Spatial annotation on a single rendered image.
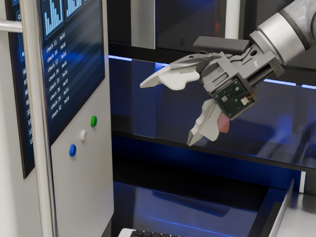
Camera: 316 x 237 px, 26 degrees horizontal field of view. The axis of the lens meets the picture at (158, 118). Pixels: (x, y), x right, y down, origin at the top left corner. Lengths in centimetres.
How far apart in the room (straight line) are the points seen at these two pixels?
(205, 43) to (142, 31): 32
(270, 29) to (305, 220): 55
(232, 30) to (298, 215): 45
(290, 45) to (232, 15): 24
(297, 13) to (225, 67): 14
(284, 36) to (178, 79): 17
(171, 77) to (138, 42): 40
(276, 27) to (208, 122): 19
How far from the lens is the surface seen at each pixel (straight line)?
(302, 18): 107
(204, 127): 114
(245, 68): 106
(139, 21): 143
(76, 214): 135
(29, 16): 90
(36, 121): 96
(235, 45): 110
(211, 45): 113
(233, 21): 128
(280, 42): 106
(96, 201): 147
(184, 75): 107
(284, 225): 147
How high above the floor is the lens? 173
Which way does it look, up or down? 27 degrees down
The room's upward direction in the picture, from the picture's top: straight up
